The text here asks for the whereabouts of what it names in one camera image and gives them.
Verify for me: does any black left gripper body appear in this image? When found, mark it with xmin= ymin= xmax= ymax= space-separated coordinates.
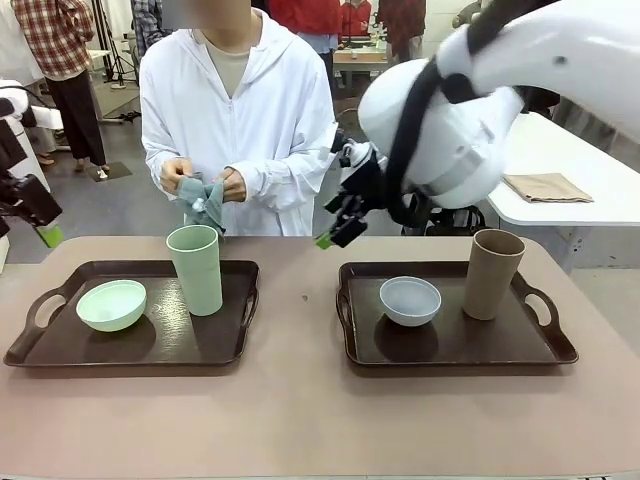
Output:
xmin=0 ymin=172 xmax=64 ymax=227

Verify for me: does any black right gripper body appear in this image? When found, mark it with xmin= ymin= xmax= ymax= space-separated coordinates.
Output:
xmin=341 ymin=159 xmax=389 ymax=211

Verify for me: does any light green bowl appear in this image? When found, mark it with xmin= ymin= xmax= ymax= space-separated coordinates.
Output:
xmin=75 ymin=279 xmax=148 ymax=333

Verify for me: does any white bowl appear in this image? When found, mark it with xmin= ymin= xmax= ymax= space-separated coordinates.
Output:
xmin=378 ymin=275 xmax=443 ymax=328

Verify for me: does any green cloth mat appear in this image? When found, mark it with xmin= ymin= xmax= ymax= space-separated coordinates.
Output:
xmin=172 ymin=172 xmax=227 ymax=237

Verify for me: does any light green cup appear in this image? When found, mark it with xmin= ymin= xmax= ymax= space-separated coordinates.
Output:
xmin=165 ymin=224 xmax=224 ymax=317

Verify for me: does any beige cloth mat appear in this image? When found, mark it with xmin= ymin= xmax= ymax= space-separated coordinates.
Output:
xmin=502 ymin=172 xmax=595 ymax=205

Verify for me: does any person's left forearm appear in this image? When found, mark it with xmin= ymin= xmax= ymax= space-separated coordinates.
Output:
xmin=240 ymin=149 xmax=326 ymax=211

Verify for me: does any person's right forearm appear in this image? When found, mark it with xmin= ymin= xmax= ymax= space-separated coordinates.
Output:
xmin=143 ymin=142 xmax=177 ymax=191

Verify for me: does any black floor mat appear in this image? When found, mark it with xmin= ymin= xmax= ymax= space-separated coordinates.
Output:
xmin=85 ymin=160 xmax=134 ymax=182

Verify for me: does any dark brown tray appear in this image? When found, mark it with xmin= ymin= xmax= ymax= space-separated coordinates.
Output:
xmin=2 ymin=258 xmax=261 ymax=369
xmin=335 ymin=259 xmax=580 ymax=376

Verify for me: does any person's left hand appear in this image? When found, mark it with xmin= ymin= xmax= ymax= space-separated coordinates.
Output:
xmin=222 ymin=167 xmax=248 ymax=203

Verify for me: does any person's right hand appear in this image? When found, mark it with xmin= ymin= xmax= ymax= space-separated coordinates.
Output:
xmin=160 ymin=158 xmax=200 ymax=195

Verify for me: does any person in white hoodie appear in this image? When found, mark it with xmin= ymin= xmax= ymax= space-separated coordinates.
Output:
xmin=139 ymin=0 xmax=336 ymax=237

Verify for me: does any background work table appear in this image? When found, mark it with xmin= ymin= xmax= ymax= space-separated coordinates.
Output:
xmin=332 ymin=45 xmax=392 ymax=91

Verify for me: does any brown cup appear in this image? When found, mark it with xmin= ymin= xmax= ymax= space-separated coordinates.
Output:
xmin=462 ymin=228 xmax=527 ymax=321

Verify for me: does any person in red plaid shirt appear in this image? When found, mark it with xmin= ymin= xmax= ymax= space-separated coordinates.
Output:
xmin=9 ymin=0 xmax=109 ymax=174

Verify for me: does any person in dark red clothes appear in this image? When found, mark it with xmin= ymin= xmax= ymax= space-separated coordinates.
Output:
xmin=377 ymin=0 xmax=427 ymax=64

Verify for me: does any black tripod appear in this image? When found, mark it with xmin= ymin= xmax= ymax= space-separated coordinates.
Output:
xmin=102 ymin=0 xmax=139 ymax=91

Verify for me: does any person in red top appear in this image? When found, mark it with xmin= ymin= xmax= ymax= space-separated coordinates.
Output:
xmin=267 ymin=0 xmax=344 ymax=51

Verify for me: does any white side table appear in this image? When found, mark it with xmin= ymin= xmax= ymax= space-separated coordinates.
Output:
xmin=484 ymin=110 xmax=640 ymax=274

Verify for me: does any person in blue plaid shirt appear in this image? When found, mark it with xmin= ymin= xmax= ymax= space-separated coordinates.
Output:
xmin=130 ymin=0 xmax=166 ymax=59

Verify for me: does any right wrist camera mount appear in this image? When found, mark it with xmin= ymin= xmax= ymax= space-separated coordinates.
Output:
xmin=339 ymin=139 xmax=380 ymax=174

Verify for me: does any black arm cable sleeve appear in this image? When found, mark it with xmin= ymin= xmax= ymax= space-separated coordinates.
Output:
xmin=383 ymin=0 xmax=516 ymax=227

